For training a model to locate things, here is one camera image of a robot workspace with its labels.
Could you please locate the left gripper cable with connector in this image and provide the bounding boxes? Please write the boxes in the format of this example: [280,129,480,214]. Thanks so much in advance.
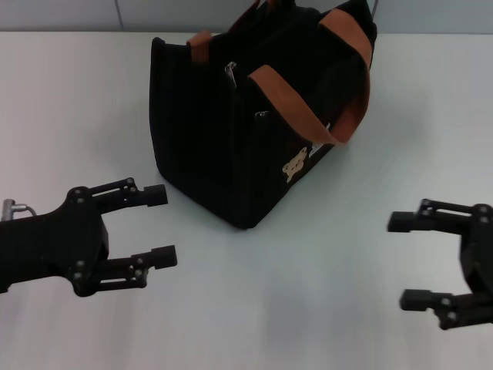
[2,198,38,223]

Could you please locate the black food bag brown straps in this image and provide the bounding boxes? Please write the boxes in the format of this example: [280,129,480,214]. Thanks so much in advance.
[149,0,378,231]

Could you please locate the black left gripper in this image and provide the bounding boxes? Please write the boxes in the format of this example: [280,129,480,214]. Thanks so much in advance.
[0,177,179,298]

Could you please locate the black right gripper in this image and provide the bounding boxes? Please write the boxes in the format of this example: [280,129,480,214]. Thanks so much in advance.
[387,198,493,331]

